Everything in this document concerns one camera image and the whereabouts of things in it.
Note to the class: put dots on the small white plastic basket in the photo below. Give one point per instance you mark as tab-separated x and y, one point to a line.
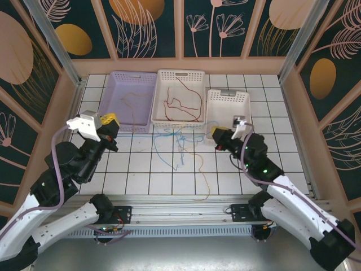
225	104

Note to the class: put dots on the aluminium frame post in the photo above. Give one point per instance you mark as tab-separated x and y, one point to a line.
59	49
299	45

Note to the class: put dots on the large white plastic basket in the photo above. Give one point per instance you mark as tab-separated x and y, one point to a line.
183	84

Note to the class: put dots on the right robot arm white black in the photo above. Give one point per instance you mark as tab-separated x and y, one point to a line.
299	214

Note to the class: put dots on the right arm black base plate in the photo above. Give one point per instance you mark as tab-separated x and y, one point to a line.
239	211

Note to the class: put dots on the aluminium rail frame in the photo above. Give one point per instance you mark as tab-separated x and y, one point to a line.
180	210

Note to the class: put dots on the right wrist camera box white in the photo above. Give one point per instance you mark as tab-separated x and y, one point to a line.
239	127

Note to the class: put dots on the purple plastic basket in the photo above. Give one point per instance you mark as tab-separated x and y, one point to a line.
121	113

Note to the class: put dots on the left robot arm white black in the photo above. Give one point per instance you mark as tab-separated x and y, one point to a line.
65	223

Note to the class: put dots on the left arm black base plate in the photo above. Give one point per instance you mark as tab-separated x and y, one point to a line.
124	210

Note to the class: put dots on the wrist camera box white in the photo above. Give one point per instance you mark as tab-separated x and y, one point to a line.
239	127
84	125

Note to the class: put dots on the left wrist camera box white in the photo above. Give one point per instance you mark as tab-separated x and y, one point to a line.
84	125

